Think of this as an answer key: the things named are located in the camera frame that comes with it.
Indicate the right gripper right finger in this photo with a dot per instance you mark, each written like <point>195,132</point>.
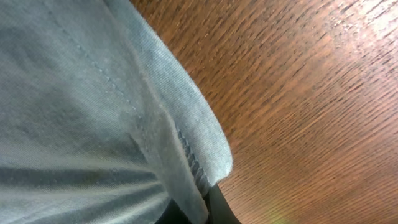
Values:
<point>218,208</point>

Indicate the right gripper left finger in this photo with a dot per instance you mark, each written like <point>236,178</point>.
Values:
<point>173,215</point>

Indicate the light grey-green t-shirt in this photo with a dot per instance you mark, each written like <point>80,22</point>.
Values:
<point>99,121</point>

